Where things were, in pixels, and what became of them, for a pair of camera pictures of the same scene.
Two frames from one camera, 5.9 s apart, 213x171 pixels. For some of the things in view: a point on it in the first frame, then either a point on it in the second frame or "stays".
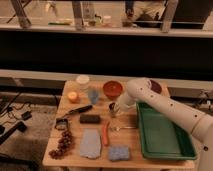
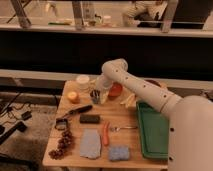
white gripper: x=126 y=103 -> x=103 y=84
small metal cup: x=113 y=108 -> x=95 y=95
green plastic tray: x=162 y=139 stays
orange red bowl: x=112 y=89 stays
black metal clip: x=61 y=123 stays
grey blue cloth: x=90 y=143 stays
